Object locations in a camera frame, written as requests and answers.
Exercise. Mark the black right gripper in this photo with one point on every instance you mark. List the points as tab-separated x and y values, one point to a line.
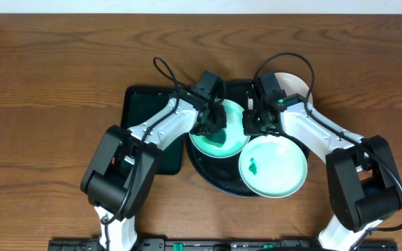
250	129

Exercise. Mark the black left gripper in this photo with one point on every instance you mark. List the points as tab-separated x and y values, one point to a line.
213	122

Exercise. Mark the green sponge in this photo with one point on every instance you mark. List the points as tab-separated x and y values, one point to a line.
216	139

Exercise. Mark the mint green plate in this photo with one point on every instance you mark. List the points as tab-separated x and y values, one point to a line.
273	167
235	137

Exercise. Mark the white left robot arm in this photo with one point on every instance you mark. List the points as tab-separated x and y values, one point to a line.
121	171

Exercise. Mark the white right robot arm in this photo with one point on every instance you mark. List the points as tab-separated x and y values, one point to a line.
363	181

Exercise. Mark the round black tray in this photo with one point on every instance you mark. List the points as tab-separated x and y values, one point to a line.
223	173

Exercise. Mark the rectangular black tray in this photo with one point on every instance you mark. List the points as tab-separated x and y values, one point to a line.
140	104

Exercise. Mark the pink plate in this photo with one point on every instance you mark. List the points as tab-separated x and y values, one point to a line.
290	84

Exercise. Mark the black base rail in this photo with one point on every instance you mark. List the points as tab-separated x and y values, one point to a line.
156	244

